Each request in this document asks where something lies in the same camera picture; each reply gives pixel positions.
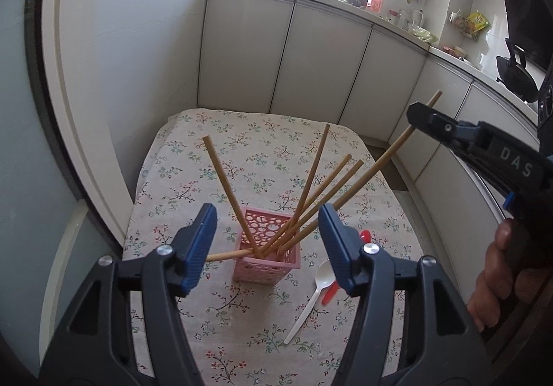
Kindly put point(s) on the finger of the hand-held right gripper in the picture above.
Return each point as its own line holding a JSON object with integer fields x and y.
{"x": 440, "y": 124}

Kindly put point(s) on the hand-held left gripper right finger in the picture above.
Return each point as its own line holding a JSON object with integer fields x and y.
{"x": 339, "y": 243}

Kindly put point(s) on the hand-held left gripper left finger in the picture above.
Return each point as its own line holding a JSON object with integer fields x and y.
{"x": 201, "y": 243}

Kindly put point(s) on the pink perforated plastic basket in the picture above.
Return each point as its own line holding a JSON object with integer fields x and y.
{"x": 259, "y": 271}

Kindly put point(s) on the slender bamboo chopstick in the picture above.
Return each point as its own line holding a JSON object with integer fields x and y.
{"x": 380, "y": 161}

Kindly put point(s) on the person's right hand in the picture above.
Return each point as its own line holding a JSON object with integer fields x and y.
{"x": 492, "y": 286}

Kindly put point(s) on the white plastic spoon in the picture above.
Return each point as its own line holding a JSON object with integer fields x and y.
{"x": 325, "y": 278}

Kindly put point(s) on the red plastic spoon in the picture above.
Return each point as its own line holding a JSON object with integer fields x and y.
{"x": 330, "y": 295}

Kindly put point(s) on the black wok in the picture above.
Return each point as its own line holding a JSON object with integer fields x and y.
{"x": 520, "y": 81}

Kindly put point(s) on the green vegetables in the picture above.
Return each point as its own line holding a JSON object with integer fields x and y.
{"x": 425, "y": 36}

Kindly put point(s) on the clear glass jar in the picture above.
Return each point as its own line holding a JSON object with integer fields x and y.
{"x": 415, "y": 19}

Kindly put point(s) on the yellow snack packet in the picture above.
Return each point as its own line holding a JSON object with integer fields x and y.
{"x": 477, "y": 21}

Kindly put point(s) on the floral tablecloth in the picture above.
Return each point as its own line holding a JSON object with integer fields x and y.
{"x": 268, "y": 139}

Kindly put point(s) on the row of white cabinet doors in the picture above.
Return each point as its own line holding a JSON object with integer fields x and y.
{"x": 319, "y": 53}

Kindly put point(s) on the frosted glass sliding door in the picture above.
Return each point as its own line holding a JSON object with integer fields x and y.
{"x": 26, "y": 131}

